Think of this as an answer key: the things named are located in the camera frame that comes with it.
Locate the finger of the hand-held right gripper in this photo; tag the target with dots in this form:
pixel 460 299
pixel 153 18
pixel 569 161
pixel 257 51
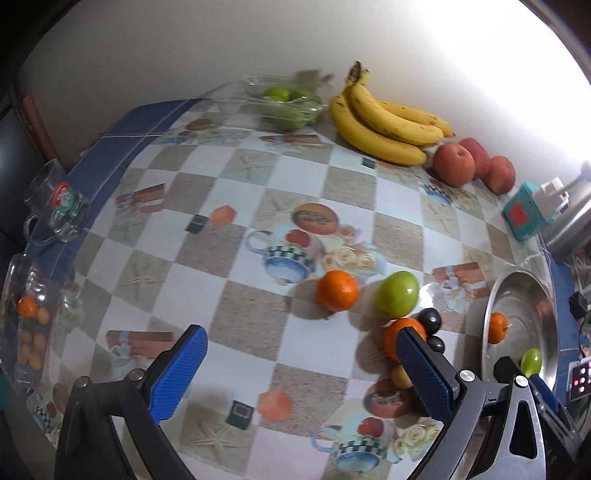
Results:
pixel 544 399
pixel 505 368

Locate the dark plum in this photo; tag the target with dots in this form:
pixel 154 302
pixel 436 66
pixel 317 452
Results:
pixel 435 345
pixel 428 321

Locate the teal box with red patch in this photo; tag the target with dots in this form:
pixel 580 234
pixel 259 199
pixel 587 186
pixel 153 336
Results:
pixel 521 214

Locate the round green apple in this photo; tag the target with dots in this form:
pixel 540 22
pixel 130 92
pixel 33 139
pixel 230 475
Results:
pixel 397 288

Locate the glass mug with logo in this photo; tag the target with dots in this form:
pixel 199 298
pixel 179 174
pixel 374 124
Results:
pixel 53 203

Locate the yellow banana bunch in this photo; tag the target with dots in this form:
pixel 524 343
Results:
pixel 378 138

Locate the clear plastic clamshell container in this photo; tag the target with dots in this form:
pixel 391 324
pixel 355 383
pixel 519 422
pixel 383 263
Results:
pixel 221 94

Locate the clear plastic box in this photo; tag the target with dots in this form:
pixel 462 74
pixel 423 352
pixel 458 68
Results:
pixel 51 277

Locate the large orange mandarin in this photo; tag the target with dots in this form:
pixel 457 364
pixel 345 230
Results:
pixel 338 290

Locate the steel bowl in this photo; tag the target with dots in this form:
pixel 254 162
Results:
pixel 517 300

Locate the small yellow fruit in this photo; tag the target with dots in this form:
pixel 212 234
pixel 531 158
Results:
pixel 400 377

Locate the pile of green apples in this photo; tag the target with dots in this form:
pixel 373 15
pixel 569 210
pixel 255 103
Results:
pixel 277 93

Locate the silver metal pot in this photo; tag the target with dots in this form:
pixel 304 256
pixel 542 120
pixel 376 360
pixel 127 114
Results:
pixel 570 233

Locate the pile of small oranges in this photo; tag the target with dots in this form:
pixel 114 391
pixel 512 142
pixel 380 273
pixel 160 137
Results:
pixel 27 306

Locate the red apple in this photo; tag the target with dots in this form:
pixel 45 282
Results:
pixel 454 165
pixel 480 152
pixel 501 174

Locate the white power adapter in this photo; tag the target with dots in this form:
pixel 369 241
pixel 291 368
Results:
pixel 554 194

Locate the small orange with stem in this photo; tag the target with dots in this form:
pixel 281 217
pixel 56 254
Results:
pixel 497 328

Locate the printed checkered tablecloth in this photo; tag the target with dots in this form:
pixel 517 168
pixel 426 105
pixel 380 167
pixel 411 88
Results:
pixel 221 194

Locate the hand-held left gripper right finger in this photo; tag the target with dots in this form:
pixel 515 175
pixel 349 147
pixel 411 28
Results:
pixel 422 374

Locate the phone with red lights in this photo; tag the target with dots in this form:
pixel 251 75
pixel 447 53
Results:
pixel 581 381

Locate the small black device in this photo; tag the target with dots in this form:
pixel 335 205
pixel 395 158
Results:
pixel 579 302

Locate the small green apple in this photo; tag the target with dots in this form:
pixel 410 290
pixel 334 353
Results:
pixel 531 361

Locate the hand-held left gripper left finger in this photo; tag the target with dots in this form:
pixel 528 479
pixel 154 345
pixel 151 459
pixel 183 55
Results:
pixel 180 374

